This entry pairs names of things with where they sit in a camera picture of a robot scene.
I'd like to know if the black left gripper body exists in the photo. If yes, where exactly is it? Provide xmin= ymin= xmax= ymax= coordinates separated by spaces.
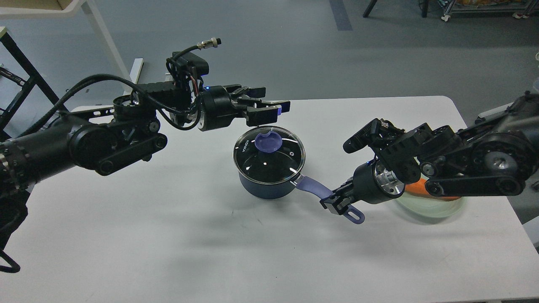
xmin=198 ymin=85 xmax=248 ymax=132

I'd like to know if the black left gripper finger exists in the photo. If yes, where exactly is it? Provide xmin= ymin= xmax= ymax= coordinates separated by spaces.
xmin=240 ymin=100 xmax=291 ymax=127
xmin=223 ymin=85 xmax=266 ymax=108

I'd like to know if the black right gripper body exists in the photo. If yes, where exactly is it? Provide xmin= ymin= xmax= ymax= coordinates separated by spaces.
xmin=352 ymin=162 xmax=406 ymax=205

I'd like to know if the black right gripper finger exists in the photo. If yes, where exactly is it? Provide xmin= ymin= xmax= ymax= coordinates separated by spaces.
xmin=320 ymin=177 xmax=356 ymax=209
xmin=326 ymin=194 xmax=362 ymax=215

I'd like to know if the glass lid with purple knob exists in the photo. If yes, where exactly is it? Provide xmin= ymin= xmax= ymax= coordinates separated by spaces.
xmin=233 ymin=126 xmax=306 ymax=185

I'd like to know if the blue saucepan with purple handle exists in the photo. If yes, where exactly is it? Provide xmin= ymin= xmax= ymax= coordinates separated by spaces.
xmin=238 ymin=171 xmax=365 ymax=224

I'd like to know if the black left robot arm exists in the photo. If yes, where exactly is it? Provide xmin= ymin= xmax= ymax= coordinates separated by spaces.
xmin=1 ymin=37 xmax=291 ymax=249

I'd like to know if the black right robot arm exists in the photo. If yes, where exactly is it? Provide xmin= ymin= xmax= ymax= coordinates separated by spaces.
xmin=320 ymin=91 xmax=539 ymax=224

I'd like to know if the orange toy carrot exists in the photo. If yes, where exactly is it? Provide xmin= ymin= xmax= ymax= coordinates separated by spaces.
xmin=405 ymin=178 xmax=461 ymax=201

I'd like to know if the pale green plate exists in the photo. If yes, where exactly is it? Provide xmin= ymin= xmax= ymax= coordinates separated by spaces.
xmin=396 ymin=192 xmax=467 ymax=219

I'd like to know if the black stand leg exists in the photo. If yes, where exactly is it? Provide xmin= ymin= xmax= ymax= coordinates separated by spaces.
xmin=362 ymin=0 xmax=378 ymax=19

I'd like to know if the black metal rack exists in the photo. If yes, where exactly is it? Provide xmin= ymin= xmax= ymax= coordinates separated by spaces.
xmin=0 ymin=27 xmax=59 ymax=139

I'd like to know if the metal wheeled cart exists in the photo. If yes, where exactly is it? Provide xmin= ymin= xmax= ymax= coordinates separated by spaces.
xmin=440 ymin=0 xmax=538 ymax=22

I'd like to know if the white table frame leg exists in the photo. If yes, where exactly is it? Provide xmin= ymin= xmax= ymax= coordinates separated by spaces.
xmin=0 ymin=0 xmax=144 ymax=84

